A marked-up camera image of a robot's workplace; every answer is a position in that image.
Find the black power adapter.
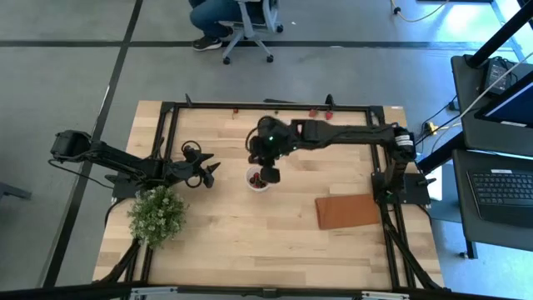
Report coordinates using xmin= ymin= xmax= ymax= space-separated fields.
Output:
xmin=482 ymin=57 xmax=512 ymax=95

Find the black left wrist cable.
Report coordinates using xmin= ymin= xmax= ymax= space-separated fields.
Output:
xmin=181 ymin=140 xmax=203 ymax=191

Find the black metal bar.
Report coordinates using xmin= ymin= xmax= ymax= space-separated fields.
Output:
xmin=0 ymin=282 xmax=533 ymax=300

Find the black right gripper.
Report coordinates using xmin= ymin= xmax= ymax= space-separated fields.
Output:
xmin=248 ymin=116 xmax=300 ymax=185

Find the person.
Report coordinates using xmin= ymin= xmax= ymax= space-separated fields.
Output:
xmin=189 ymin=0 xmax=251 ymax=53

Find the dark furniture leg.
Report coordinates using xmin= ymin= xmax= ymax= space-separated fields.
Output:
xmin=0 ymin=182 xmax=32 ymax=201

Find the black diagonal pole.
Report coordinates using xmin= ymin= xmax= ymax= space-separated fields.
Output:
xmin=465 ymin=0 xmax=533 ymax=70

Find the black metal table frame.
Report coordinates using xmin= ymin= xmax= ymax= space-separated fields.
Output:
xmin=93 ymin=93 xmax=446 ymax=293

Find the black keyboard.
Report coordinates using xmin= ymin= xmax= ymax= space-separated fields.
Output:
xmin=466 ymin=168 xmax=533 ymax=228

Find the silver bracket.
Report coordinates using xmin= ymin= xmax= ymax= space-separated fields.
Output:
xmin=131 ymin=286 xmax=179 ymax=300
xmin=361 ymin=290 xmax=411 ymax=300

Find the white bowl with strawberries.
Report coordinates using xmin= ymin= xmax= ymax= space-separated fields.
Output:
xmin=245 ymin=165 xmax=272 ymax=193

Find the white diagonal cable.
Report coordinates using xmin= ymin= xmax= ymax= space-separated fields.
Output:
xmin=456 ymin=52 xmax=533 ymax=122

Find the green potted plant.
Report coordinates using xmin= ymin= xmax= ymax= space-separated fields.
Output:
xmin=127 ymin=185 xmax=188 ymax=250

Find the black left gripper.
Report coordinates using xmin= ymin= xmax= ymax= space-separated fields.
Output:
xmin=165 ymin=152 xmax=222 ymax=189

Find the cream floor cable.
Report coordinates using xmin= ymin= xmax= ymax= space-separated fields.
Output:
xmin=390 ymin=0 xmax=451 ymax=24

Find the black floor cable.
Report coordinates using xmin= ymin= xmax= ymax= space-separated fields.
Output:
xmin=410 ymin=94 xmax=464 ymax=156

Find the black computer monitor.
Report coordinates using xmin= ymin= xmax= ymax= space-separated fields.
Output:
xmin=474 ymin=70 xmax=533 ymax=128

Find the grey white office chair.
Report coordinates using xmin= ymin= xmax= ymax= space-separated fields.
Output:
xmin=218 ymin=0 xmax=285 ymax=66

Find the black desk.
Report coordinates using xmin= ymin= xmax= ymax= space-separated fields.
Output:
xmin=451 ymin=53 xmax=533 ymax=158
xmin=451 ymin=148 xmax=533 ymax=253

